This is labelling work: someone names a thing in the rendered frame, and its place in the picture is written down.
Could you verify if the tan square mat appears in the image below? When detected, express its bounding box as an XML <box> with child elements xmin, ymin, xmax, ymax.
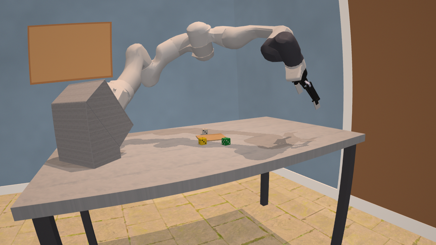
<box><xmin>196</xmin><ymin>133</ymin><xmax>226</xmax><ymax>141</ymax></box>

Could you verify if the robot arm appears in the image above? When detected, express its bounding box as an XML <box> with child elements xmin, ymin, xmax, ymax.
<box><xmin>107</xmin><ymin>22</ymin><xmax>306</xmax><ymax>110</ymax></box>

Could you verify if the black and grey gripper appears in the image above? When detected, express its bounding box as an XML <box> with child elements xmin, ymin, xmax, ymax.
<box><xmin>292</xmin><ymin>69</ymin><xmax>320</xmax><ymax>110</ymax></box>

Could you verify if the green die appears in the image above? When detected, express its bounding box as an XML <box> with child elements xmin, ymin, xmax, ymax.
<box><xmin>222</xmin><ymin>137</ymin><xmax>231</xmax><ymax>146</ymax></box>

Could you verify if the yellow die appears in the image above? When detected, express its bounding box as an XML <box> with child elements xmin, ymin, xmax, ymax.
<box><xmin>198</xmin><ymin>137</ymin><xmax>207</xmax><ymax>145</ymax></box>

